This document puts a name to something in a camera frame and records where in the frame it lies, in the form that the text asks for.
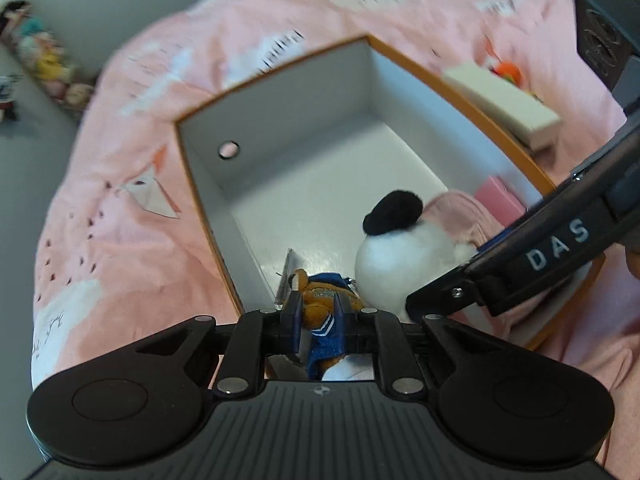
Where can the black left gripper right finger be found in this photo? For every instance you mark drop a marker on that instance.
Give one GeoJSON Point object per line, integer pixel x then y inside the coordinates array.
{"type": "Point", "coordinates": [393, 346]}

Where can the white plush black ear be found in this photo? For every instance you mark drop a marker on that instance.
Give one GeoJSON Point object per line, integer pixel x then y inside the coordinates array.
{"type": "Point", "coordinates": [401, 252]}

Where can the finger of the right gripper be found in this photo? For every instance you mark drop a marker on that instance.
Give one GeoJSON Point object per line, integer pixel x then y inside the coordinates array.
{"type": "Point", "coordinates": [596, 207]}

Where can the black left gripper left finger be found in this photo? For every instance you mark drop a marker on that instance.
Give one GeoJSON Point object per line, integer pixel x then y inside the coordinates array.
{"type": "Point", "coordinates": [264, 345]}

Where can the pink patterned duvet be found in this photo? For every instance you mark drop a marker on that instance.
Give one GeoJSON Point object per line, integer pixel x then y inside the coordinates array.
{"type": "Point", "coordinates": [131, 353]}

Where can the brown bear blue outfit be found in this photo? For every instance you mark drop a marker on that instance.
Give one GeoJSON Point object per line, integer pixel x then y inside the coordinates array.
{"type": "Point", "coordinates": [324, 297]}

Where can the pink cloth pouch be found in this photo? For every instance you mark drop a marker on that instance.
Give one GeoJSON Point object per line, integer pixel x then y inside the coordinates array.
{"type": "Point", "coordinates": [462, 217]}

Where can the small pink box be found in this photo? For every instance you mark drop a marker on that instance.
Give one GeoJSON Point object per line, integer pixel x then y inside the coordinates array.
{"type": "Point", "coordinates": [499, 201]}

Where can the orange crochet fruit toy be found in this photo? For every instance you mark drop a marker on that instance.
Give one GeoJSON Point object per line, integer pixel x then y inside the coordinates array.
{"type": "Point", "coordinates": [505, 70]}

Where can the orange white cardboard box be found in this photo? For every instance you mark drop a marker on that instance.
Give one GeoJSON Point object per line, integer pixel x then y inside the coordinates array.
{"type": "Point", "coordinates": [285, 166]}

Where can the white rectangular box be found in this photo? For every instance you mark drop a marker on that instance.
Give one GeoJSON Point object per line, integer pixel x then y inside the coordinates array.
{"type": "Point", "coordinates": [535, 125]}

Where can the hanging plush toy column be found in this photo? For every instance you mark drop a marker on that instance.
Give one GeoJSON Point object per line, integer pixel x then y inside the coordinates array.
{"type": "Point", "coordinates": [44, 58]}

